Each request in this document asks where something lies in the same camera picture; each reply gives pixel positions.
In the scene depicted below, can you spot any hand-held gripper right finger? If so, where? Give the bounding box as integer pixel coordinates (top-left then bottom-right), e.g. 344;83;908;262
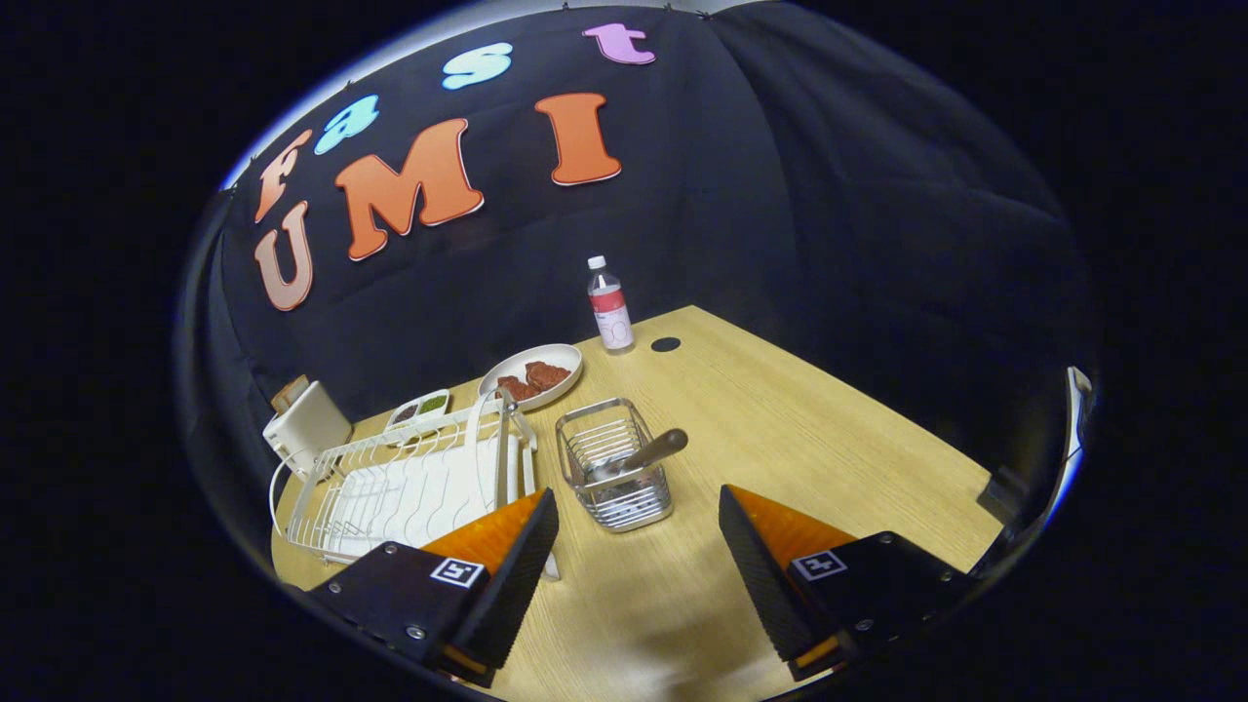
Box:
719;485;986;683

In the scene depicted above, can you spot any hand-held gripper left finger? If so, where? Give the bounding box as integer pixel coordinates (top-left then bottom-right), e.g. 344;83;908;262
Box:
307;487;560;688

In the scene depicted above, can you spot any metal wire basket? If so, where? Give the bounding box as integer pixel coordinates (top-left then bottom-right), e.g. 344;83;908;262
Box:
555;397;675;533

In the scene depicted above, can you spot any white wire dish rack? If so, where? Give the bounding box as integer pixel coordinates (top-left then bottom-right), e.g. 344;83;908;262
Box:
270;387;562;581

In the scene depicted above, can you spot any spoon with dark handle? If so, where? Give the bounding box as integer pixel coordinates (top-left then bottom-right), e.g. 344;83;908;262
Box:
583;428;689;486

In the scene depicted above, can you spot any white divided dish with beans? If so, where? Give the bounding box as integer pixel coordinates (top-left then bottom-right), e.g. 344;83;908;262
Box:
383;388;451;435

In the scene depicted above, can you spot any white ceramic plate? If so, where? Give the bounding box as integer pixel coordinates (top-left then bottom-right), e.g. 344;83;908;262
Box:
478;343;584;412

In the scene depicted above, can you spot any white drip tray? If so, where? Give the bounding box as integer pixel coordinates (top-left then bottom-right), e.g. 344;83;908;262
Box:
322;434;537;566

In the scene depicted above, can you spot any black table clamp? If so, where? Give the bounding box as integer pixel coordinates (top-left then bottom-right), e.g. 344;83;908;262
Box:
978;466;1025;527

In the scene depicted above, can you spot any white toaster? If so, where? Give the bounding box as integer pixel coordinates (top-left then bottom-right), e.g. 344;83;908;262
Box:
262;380;353;457

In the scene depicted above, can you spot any clear water bottle red label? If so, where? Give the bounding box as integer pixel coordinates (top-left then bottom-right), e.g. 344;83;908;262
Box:
586;255;635;353

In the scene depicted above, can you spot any white toaster cable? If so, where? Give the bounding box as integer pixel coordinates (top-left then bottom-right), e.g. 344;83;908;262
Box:
268;453;318;537

